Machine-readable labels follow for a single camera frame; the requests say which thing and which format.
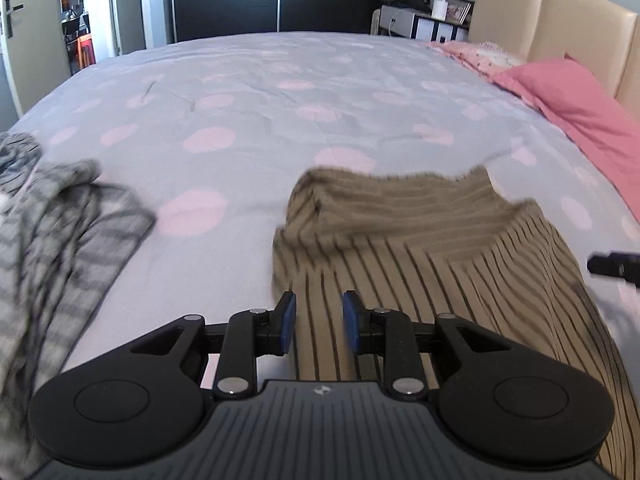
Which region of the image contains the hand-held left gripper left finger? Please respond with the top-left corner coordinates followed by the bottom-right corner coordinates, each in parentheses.
top-left (127, 291), bottom-right (298, 401)

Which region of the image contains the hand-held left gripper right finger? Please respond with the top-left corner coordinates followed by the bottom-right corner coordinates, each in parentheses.
top-left (341, 290), bottom-right (507, 401)

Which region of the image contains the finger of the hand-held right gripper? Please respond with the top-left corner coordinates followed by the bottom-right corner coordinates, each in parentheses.
top-left (587, 250), bottom-right (640, 288)

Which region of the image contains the olive striped shirt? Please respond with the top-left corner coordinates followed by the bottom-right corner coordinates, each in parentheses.
top-left (271, 165), bottom-right (637, 480)

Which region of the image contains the plain pink pillow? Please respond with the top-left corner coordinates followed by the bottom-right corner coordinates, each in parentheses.
top-left (492, 55), bottom-right (640, 222)

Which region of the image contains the grey pink-dotted duvet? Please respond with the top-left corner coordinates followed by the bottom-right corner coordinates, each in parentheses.
top-left (0, 32), bottom-right (640, 391)

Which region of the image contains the patterned pink pillow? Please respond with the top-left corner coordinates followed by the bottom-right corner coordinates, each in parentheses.
top-left (425, 40), bottom-right (527, 77)

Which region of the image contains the beige padded headboard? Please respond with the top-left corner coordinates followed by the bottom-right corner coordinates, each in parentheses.
top-left (467, 0), bottom-right (640, 117)

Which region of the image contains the white bedside shelf unit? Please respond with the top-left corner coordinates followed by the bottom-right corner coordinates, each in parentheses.
top-left (371, 5), bottom-right (471, 43)

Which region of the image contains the dark grey striped garment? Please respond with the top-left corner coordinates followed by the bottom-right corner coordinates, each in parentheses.
top-left (0, 132), bottom-right (45, 196)

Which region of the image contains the black bag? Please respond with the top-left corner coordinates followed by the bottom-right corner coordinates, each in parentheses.
top-left (382, 0), bottom-right (433, 14)

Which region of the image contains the orange cabinet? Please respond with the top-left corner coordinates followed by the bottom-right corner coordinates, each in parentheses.
top-left (67, 32), bottom-right (97, 75)

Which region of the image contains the white door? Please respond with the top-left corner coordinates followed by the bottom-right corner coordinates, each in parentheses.
top-left (0, 0), bottom-right (72, 117)

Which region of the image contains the picture frame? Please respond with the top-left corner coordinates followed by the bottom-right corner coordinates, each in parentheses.
top-left (446, 0), bottom-right (474, 25)

